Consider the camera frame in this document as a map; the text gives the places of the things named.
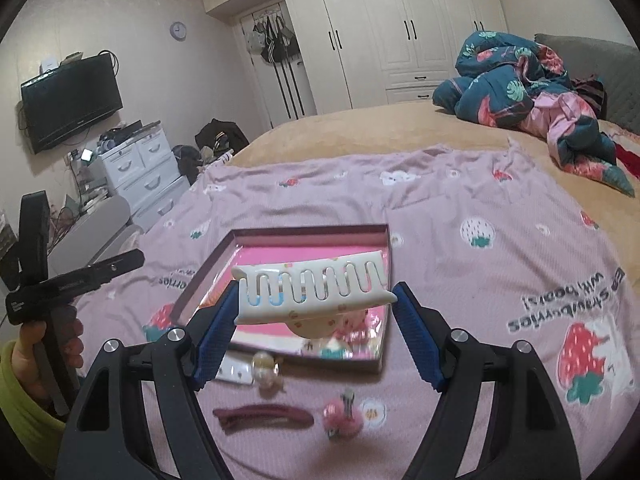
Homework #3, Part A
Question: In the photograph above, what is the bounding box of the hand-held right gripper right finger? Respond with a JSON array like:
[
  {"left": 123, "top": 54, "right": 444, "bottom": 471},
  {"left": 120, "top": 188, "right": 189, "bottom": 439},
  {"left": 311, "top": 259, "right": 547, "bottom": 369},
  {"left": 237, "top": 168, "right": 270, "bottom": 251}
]
[{"left": 391, "top": 281, "right": 583, "bottom": 480}]

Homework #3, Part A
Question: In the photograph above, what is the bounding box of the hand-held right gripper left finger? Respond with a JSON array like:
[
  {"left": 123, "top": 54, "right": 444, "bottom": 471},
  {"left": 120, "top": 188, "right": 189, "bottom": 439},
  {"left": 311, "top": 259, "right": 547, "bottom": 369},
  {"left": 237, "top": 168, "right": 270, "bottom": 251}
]
[{"left": 55, "top": 280, "right": 242, "bottom": 480}]

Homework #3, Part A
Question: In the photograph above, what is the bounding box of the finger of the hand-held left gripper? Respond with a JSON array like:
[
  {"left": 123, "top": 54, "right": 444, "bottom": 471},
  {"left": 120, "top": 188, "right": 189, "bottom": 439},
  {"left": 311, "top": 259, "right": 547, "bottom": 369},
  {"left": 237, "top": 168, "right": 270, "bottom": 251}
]
[
  {"left": 74, "top": 248, "right": 146, "bottom": 289},
  {"left": 18, "top": 191, "right": 52, "bottom": 289}
]

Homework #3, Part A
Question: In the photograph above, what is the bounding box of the clear hair claw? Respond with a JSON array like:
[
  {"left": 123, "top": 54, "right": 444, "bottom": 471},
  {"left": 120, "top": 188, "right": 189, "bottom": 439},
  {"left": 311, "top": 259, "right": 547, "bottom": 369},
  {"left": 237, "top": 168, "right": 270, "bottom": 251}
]
[{"left": 250, "top": 351, "right": 286, "bottom": 392}]

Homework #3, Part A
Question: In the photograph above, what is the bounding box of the white comb hair claw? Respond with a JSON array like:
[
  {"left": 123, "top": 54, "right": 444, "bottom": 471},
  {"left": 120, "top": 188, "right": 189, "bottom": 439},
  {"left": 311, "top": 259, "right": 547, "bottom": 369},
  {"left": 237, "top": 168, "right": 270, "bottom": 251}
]
[{"left": 231, "top": 247, "right": 399, "bottom": 339}]

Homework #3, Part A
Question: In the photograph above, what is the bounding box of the maroon hair clip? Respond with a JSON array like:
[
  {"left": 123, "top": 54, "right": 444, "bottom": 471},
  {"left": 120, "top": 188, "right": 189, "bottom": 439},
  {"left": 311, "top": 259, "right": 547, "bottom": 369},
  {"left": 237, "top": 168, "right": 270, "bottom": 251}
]
[{"left": 212, "top": 403, "right": 315, "bottom": 433}]

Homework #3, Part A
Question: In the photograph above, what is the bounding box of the pink pompon hair clip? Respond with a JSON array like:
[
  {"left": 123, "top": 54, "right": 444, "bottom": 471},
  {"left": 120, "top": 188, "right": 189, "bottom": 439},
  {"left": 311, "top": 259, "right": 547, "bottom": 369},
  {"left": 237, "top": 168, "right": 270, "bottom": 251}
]
[{"left": 322, "top": 389, "right": 363, "bottom": 441}]

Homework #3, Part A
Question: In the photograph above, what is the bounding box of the dark cardboard box pink lining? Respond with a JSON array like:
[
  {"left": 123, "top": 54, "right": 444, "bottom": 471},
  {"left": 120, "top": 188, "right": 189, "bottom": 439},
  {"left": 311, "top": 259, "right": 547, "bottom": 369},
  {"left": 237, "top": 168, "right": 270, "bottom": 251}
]
[{"left": 170, "top": 224, "right": 393, "bottom": 376}]

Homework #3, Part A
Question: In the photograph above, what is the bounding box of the person's left forearm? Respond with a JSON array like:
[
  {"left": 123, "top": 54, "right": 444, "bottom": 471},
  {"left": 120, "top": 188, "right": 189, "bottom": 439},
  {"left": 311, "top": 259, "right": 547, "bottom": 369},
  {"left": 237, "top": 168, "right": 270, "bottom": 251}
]
[{"left": 0, "top": 340, "right": 67, "bottom": 473}]

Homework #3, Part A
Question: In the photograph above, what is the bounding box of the person's left hand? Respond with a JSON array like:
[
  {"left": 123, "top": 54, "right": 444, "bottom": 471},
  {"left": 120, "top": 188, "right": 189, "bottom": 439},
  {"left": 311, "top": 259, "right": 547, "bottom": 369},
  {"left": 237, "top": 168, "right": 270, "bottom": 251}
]
[{"left": 10, "top": 316, "right": 86, "bottom": 402}]

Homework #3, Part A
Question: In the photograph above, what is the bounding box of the grey upholstered chair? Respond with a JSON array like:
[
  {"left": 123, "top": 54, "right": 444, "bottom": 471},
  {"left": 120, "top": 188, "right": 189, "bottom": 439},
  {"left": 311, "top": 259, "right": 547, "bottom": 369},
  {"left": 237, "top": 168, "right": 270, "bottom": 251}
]
[{"left": 47, "top": 195, "right": 143, "bottom": 281}]

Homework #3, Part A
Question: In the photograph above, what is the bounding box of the pink strawberry printed blanket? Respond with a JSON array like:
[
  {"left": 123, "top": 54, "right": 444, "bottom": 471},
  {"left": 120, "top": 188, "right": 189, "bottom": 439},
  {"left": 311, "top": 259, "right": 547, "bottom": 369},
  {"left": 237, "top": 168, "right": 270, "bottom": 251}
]
[{"left": 75, "top": 145, "right": 640, "bottom": 480}]

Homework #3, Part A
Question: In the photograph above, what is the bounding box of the white drawer cabinet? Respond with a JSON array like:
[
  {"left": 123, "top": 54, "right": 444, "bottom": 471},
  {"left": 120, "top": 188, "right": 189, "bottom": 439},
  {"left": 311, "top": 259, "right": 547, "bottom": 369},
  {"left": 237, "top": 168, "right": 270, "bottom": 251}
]
[{"left": 97, "top": 122, "right": 191, "bottom": 233}]

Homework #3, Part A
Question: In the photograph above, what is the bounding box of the pile of dark clothes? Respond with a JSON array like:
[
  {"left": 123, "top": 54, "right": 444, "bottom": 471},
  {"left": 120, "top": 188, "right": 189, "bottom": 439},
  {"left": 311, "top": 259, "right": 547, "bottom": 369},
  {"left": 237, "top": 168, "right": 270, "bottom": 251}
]
[{"left": 172, "top": 145, "right": 201, "bottom": 186}]

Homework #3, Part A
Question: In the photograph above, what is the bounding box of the bed with tan sheet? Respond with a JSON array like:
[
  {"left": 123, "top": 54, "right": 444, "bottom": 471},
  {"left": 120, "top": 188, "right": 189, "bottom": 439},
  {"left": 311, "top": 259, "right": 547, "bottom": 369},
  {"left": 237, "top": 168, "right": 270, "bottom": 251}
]
[{"left": 232, "top": 100, "right": 640, "bottom": 211}]

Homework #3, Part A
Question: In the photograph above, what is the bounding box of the white door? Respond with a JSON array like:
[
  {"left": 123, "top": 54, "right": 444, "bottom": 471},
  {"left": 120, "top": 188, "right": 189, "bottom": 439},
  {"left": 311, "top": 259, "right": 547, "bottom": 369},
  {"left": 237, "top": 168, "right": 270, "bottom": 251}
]
[{"left": 239, "top": 2, "right": 318, "bottom": 128}]

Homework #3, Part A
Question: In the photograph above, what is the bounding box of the teal floral quilt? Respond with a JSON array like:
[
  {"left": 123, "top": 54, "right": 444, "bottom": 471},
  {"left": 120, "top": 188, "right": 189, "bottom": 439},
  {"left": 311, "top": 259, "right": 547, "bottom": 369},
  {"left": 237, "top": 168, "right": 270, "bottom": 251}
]
[{"left": 432, "top": 30, "right": 636, "bottom": 198}]

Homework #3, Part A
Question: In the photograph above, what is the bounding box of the black striped hanging bag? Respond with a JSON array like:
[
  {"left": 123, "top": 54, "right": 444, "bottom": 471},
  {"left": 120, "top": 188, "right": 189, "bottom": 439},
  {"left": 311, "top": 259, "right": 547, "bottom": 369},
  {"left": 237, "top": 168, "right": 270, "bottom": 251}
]
[{"left": 260, "top": 17, "right": 286, "bottom": 63}]

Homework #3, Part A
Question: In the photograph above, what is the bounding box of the red printed cloth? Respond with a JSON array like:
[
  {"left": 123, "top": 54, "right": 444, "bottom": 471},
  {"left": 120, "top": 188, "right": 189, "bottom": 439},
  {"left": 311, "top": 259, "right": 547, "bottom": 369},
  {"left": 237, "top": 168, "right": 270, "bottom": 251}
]
[{"left": 612, "top": 132, "right": 640, "bottom": 181}]

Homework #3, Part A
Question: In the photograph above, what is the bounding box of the grey hanging bag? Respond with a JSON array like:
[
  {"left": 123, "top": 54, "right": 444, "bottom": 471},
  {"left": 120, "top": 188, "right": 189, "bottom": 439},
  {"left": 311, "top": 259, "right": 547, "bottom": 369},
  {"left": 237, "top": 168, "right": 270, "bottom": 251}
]
[{"left": 280, "top": 17, "right": 301, "bottom": 58}]

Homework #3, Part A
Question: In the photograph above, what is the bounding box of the dark striped cloth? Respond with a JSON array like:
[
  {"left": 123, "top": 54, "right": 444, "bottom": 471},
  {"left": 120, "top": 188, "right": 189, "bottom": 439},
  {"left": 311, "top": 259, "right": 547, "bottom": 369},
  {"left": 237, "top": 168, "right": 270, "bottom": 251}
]
[{"left": 572, "top": 76, "right": 608, "bottom": 116}]

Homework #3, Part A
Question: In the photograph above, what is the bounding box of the white wardrobe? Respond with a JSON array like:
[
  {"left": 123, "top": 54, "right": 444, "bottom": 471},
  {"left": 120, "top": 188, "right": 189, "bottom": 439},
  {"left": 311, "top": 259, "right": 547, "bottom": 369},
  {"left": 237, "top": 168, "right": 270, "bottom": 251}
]
[{"left": 200, "top": 0, "right": 511, "bottom": 116}]

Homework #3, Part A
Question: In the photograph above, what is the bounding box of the grey padded headboard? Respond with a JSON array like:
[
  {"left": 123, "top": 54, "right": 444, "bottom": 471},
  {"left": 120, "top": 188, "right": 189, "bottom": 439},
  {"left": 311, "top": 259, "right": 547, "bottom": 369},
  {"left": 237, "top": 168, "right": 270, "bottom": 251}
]
[{"left": 534, "top": 32, "right": 640, "bottom": 136}]

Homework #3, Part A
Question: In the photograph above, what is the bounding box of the black wall television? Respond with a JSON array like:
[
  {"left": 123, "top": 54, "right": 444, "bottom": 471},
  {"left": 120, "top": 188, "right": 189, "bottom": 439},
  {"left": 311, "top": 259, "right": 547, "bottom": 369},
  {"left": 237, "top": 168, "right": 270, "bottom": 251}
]
[{"left": 20, "top": 54, "right": 124, "bottom": 155}]

